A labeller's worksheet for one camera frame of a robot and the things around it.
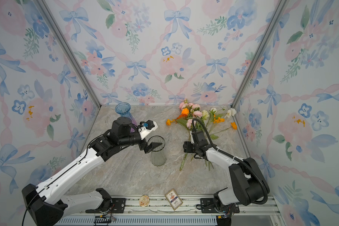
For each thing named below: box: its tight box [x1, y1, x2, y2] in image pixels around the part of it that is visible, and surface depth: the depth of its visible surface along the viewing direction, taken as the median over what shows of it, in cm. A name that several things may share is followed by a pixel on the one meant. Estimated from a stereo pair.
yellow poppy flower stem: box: [208, 113, 226, 140], surface depth 108 cm
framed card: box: [164, 188, 184, 211], surface depth 76 cm
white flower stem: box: [225, 107, 237, 119], surface depth 112 cm
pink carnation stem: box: [186, 110, 205, 131], surface depth 105 cm
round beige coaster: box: [138, 194, 150, 208], surface depth 78 cm
